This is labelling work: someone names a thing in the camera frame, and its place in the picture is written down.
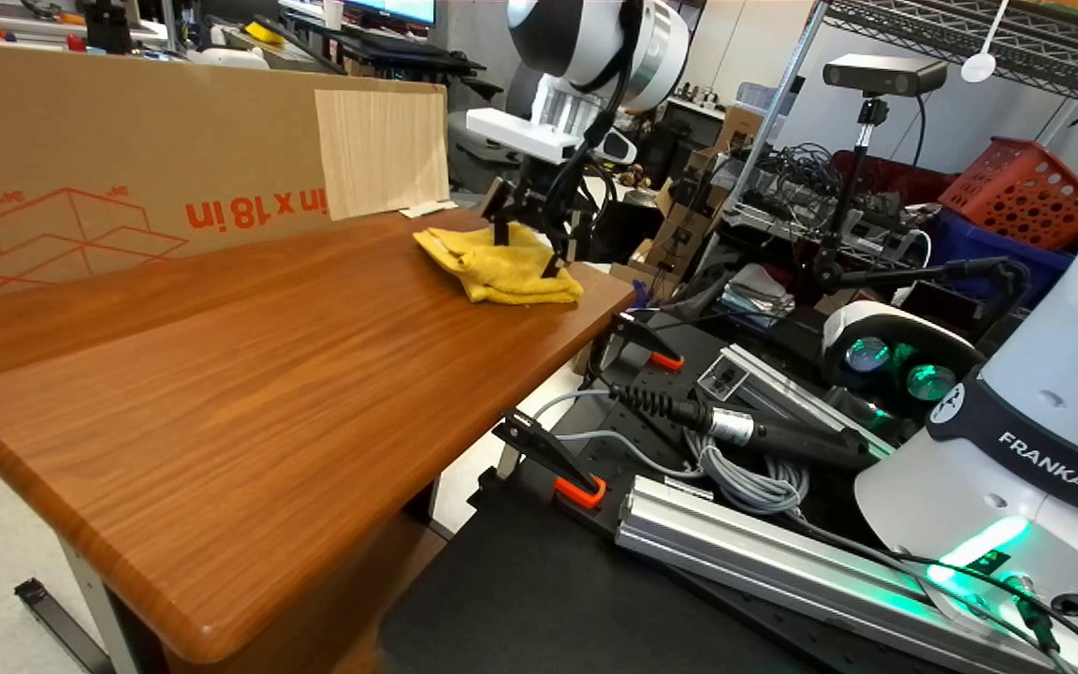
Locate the black clamp with orange handle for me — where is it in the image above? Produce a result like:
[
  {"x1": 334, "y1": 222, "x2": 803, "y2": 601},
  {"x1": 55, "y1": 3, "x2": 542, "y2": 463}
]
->
[
  {"x1": 612, "y1": 315, "x2": 692, "y2": 378},
  {"x1": 490, "y1": 409, "x2": 613, "y2": 515}
]

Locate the metal wire shelf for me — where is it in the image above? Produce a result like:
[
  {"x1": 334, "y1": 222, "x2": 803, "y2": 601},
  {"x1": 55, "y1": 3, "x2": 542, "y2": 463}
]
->
[{"x1": 720, "y1": 0, "x2": 1078, "y2": 233}]

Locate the blue plastic bin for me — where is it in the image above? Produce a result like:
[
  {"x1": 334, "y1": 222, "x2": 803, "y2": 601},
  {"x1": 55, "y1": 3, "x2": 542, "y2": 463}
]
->
[{"x1": 928, "y1": 206, "x2": 1076, "y2": 293}]

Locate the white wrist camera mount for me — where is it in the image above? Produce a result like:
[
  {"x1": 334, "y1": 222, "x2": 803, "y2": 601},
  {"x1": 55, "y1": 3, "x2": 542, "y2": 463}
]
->
[{"x1": 461, "y1": 71, "x2": 612, "y2": 167}]

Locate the black rubber mat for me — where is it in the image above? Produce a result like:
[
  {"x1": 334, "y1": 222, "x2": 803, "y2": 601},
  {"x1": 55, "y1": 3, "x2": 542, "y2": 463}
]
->
[{"x1": 375, "y1": 460, "x2": 945, "y2": 674}]

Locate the red plastic basket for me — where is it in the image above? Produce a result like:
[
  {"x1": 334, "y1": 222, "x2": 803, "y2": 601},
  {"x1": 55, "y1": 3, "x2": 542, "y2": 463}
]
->
[{"x1": 935, "y1": 133, "x2": 1078, "y2": 253}]

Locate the black camera on stand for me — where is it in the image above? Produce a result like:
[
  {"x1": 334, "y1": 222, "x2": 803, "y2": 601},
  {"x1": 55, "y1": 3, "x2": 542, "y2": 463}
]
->
[{"x1": 820, "y1": 52, "x2": 952, "y2": 246}]

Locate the black flat panel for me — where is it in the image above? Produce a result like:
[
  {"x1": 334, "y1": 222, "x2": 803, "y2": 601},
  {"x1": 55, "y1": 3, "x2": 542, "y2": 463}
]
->
[{"x1": 587, "y1": 197, "x2": 665, "y2": 268}]

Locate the computer monitor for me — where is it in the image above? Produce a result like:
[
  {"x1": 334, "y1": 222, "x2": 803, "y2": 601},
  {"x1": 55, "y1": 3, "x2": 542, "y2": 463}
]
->
[{"x1": 341, "y1": 0, "x2": 445, "y2": 36}]

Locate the coiled grey cable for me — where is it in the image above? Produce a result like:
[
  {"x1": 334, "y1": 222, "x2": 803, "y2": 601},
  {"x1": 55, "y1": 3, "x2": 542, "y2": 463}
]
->
[{"x1": 685, "y1": 431, "x2": 820, "y2": 515}]

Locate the dark red crate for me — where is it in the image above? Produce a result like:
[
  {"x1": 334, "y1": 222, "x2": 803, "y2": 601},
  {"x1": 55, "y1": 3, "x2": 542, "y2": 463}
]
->
[{"x1": 829, "y1": 144, "x2": 960, "y2": 209}]

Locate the black cable with metal connector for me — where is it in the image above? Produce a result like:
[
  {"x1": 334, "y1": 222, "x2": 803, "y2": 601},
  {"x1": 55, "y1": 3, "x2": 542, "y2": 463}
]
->
[{"x1": 612, "y1": 378, "x2": 871, "y2": 474}]

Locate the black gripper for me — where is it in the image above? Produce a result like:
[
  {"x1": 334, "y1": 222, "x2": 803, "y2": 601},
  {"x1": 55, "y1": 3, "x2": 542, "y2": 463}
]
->
[{"x1": 488, "y1": 139, "x2": 603, "y2": 282}]

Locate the white round hanging lamp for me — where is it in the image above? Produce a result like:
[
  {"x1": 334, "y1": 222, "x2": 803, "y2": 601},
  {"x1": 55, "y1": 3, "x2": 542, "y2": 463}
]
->
[{"x1": 960, "y1": 0, "x2": 1014, "y2": 91}]

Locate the white headset with green lenses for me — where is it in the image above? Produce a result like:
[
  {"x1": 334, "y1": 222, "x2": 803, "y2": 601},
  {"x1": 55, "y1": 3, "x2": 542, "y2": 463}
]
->
[{"x1": 815, "y1": 297, "x2": 984, "y2": 410}]

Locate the large cardboard box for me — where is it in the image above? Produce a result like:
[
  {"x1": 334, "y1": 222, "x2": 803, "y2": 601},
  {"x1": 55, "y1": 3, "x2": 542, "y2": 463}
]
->
[{"x1": 0, "y1": 42, "x2": 453, "y2": 309}]

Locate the yellow towel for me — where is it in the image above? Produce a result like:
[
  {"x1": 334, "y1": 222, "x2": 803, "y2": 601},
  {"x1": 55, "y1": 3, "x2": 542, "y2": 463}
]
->
[{"x1": 407, "y1": 222, "x2": 587, "y2": 309}]

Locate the aluminium extrusion rail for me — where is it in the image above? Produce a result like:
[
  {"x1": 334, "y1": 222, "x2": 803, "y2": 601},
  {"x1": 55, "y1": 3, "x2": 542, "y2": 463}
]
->
[{"x1": 612, "y1": 471, "x2": 1071, "y2": 674}]

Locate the silver metal box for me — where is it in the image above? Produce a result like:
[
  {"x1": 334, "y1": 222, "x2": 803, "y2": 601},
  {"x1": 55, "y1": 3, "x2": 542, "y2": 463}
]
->
[{"x1": 692, "y1": 342, "x2": 900, "y2": 460}]

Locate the grey metal table leg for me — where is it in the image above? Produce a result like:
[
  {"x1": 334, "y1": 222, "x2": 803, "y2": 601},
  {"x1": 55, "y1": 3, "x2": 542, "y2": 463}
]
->
[{"x1": 12, "y1": 531, "x2": 148, "y2": 674}]

